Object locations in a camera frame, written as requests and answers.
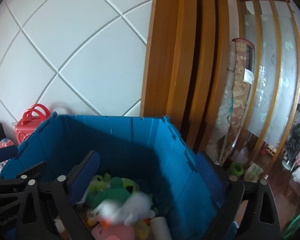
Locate white duck plush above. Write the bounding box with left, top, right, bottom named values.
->
left=89, top=192, right=155, bottom=226

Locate white lint roller refill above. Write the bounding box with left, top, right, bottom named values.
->
left=149, top=217, right=172, bottom=240

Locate pink tissue pack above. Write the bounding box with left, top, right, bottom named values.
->
left=0, top=139, right=14, bottom=149

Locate red bear suitcase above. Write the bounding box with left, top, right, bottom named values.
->
left=14, top=103, right=51, bottom=145

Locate green plush toy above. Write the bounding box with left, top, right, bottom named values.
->
left=85, top=173, right=140, bottom=210

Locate blue plastic storage crate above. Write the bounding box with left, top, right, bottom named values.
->
left=0, top=113, right=226, bottom=239

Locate rolled patterned carpet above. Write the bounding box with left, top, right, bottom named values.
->
left=206, top=38, right=255, bottom=166

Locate wooden glass partition screen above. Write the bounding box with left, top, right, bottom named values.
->
left=236, top=0, right=300, bottom=176

